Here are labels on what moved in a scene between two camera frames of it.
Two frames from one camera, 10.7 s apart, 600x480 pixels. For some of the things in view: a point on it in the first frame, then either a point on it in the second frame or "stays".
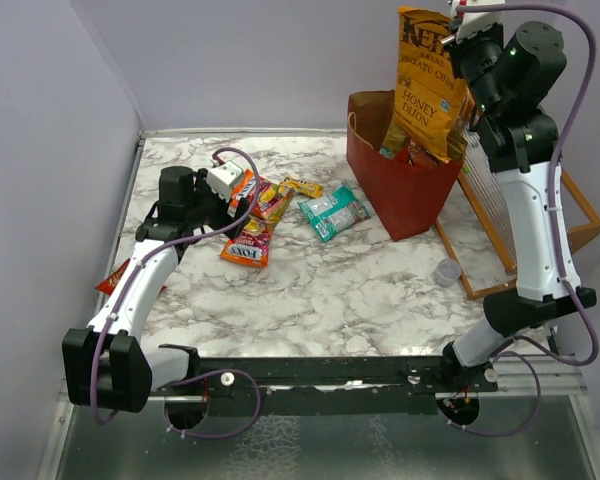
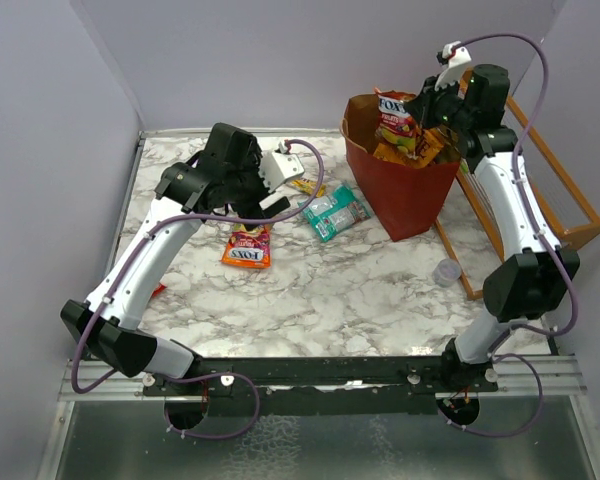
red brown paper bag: [405, 197] stays
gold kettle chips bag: [395, 138] -> [450, 152]
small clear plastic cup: [446, 273] stays
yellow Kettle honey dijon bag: [431, 100] -> [428, 146]
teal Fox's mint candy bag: [336, 212] stays
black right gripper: [458, 47] -> [424, 102]
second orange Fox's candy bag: [251, 246] stays
